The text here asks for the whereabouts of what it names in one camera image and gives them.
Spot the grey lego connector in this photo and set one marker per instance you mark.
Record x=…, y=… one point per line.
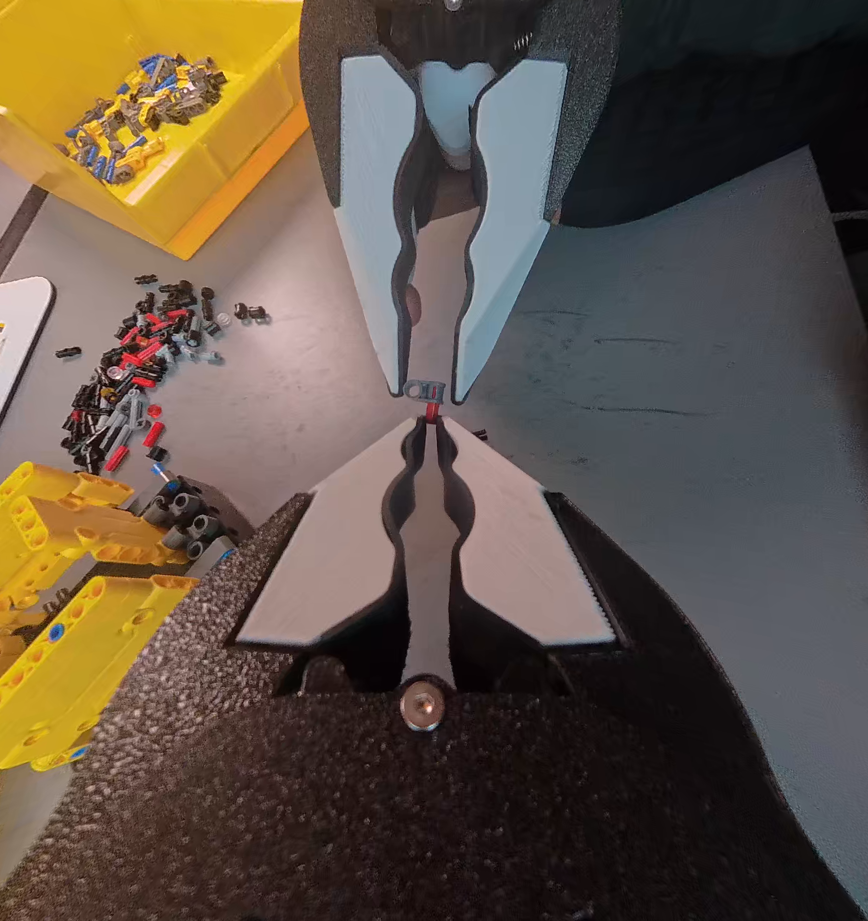
x=424, y=389

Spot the white book stand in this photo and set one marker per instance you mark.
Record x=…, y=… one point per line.
x=10, y=360

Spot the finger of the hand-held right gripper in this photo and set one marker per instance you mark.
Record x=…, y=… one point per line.
x=513, y=187
x=374, y=187

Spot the pile of small lego pins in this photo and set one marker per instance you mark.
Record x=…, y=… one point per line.
x=139, y=367

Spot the yellow black lego model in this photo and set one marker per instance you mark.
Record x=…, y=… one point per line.
x=60, y=619

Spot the heap of lego parts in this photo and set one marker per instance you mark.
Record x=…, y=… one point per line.
x=144, y=115

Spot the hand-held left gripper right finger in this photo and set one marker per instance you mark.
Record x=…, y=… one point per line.
x=528, y=576

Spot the yellow bin with small parts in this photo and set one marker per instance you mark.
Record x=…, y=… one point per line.
x=146, y=187

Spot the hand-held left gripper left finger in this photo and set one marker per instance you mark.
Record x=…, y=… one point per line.
x=326, y=576

